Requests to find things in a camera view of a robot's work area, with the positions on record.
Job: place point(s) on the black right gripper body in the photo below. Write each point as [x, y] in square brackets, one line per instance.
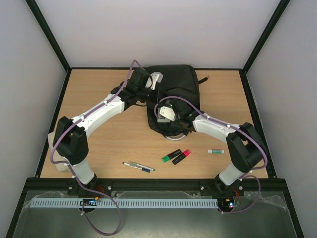
[167, 123]

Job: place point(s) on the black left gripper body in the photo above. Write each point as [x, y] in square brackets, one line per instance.
[152, 98]

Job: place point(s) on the black student bag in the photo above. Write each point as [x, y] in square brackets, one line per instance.
[179, 90]

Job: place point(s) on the beige pencil case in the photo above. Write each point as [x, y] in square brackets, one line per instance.
[61, 167]

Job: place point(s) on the grey notebook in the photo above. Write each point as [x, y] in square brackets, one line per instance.
[162, 119]

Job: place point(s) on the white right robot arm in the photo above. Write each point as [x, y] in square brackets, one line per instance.
[246, 148]

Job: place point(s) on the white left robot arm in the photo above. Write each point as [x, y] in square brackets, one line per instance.
[69, 142]

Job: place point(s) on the pink highlighter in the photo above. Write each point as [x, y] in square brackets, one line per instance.
[182, 156]

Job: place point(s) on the glue stick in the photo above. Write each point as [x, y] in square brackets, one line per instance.
[216, 151]

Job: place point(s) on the green highlighter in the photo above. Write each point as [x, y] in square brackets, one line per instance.
[171, 155]

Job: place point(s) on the blue whiteboard marker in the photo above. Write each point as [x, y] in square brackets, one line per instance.
[136, 167]

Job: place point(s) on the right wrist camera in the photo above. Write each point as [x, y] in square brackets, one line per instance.
[167, 113]

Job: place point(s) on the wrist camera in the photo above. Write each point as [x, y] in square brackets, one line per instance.
[154, 80]
[167, 113]

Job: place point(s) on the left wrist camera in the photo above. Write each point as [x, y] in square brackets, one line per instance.
[154, 80]

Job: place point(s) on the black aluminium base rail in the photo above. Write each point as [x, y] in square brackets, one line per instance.
[207, 187]

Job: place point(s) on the grey slotted cable duct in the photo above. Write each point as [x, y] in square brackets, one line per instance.
[123, 203]

